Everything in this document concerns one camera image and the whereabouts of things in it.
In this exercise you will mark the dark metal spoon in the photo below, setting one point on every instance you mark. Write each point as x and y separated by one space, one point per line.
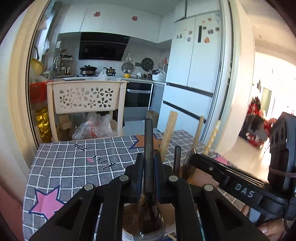
149 217

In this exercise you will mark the white floral plastic basket rack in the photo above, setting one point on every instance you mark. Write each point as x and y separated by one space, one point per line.
65 97

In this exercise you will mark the white refrigerator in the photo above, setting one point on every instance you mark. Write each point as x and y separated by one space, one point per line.
192 72

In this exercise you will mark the clear plastic bag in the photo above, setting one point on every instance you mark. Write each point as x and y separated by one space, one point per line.
96 126

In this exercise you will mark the small pink star sticker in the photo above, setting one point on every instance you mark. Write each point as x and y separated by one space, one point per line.
223 160

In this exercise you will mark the black built-in oven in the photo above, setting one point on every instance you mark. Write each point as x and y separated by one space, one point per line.
137 95

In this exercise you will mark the dark metal utensil handle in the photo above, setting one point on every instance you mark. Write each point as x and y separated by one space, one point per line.
177 160

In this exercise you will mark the grey checkered tablecloth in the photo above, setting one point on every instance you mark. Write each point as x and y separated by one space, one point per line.
71 165

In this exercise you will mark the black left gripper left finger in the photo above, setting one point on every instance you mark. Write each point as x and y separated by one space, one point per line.
129 185

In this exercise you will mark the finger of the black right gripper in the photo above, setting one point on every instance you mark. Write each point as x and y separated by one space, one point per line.
250 190

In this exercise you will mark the white plastic utensil holder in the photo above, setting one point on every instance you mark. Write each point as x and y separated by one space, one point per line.
131 214

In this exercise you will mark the ridged bamboo chopstick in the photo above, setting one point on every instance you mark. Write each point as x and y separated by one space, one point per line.
168 134

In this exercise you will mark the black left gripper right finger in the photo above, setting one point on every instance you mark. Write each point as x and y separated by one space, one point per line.
169 191

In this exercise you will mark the black cooking pot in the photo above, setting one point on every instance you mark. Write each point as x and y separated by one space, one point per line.
88 70

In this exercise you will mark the cardboard box on floor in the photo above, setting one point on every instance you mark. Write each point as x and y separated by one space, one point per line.
154 115

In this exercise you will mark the green yellow bowl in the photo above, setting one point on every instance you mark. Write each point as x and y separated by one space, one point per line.
37 66

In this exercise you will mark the black range hood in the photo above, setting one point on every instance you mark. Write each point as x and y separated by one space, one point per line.
102 46

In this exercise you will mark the person's hand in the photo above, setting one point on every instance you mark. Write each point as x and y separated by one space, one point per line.
273 229

